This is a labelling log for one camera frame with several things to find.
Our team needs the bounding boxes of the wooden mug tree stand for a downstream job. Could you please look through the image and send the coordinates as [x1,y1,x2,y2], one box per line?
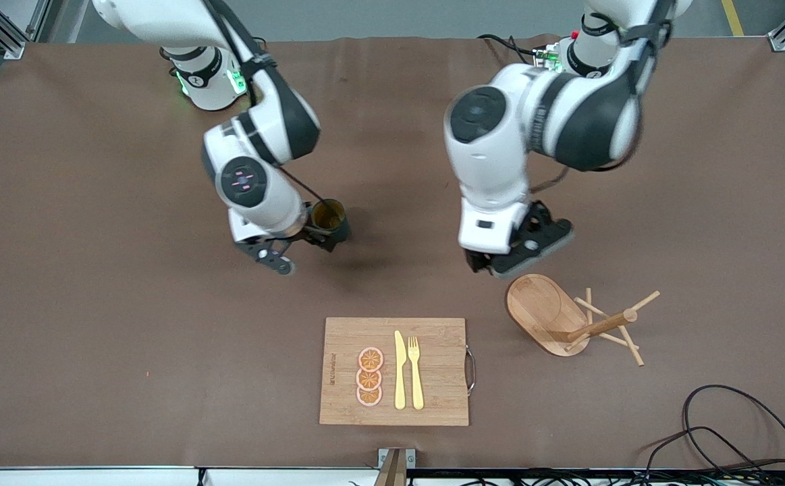
[506,273,661,367]

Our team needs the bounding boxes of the bamboo cutting board metal handle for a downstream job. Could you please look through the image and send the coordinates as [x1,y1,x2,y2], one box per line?
[319,317,477,427]

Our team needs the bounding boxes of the metal table bracket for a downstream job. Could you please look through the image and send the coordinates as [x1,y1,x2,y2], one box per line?
[377,448,416,486]

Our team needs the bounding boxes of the yellow plastic fork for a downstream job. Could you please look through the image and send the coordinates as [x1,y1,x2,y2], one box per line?
[408,336,425,411]

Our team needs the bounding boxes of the black left base cable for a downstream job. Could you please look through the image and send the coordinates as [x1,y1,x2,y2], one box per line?
[479,34,543,72]

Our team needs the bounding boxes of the dark teal cup yellow inside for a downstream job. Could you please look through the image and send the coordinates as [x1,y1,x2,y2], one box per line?
[310,198,352,252]

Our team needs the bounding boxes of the black looped cable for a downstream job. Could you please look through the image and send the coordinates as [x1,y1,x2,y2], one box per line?
[681,385,785,486]
[635,425,771,486]

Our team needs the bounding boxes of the yellow plastic knife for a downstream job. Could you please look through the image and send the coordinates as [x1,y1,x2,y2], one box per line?
[394,330,408,410]

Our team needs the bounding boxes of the white table edge rail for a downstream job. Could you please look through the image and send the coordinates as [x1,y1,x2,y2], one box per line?
[0,466,379,486]

